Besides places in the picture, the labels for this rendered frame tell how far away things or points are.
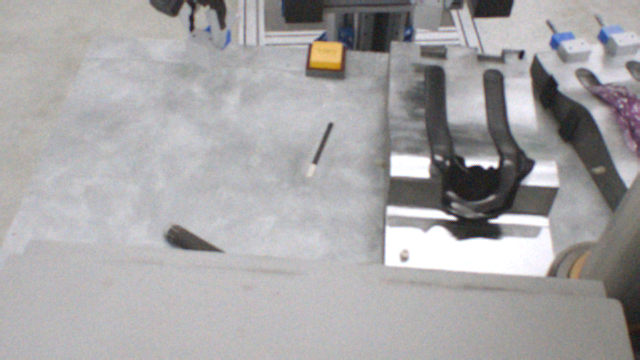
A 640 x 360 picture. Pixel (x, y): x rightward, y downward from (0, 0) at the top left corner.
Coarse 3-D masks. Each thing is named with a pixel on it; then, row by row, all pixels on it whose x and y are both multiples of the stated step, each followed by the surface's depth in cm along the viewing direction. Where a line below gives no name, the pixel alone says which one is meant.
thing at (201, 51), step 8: (240, 16) 131; (232, 24) 129; (192, 32) 124; (200, 32) 124; (208, 32) 125; (192, 40) 122; (200, 40) 122; (208, 40) 122; (192, 48) 123; (200, 48) 122; (208, 48) 121; (216, 48) 124; (224, 48) 127; (192, 56) 125; (200, 56) 124; (208, 56) 123; (216, 56) 125; (200, 64) 125; (208, 64) 124; (216, 64) 126
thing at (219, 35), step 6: (210, 12) 117; (228, 12) 121; (234, 12) 122; (210, 18) 118; (216, 18) 117; (228, 18) 121; (234, 18) 123; (210, 24) 119; (216, 24) 118; (228, 24) 122; (216, 30) 119; (222, 30) 119; (216, 36) 121; (222, 36) 120; (216, 42) 122; (222, 42) 122; (222, 48) 124
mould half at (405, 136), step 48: (480, 96) 125; (528, 96) 125; (480, 144) 113; (528, 144) 114; (384, 192) 120; (432, 192) 109; (528, 192) 107; (384, 240) 111; (432, 240) 108; (480, 240) 108; (528, 240) 108
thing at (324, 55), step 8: (312, 48) 140; (320, 48) 140; (328, 48) 140; (336, 48) 140; (312, 56) 138; (320, 56) 138; (328, 56) 138; (336, 56) 138; (312, 64) 138; (320, 64) 138; (328, 64) 138; (336, 64) 138
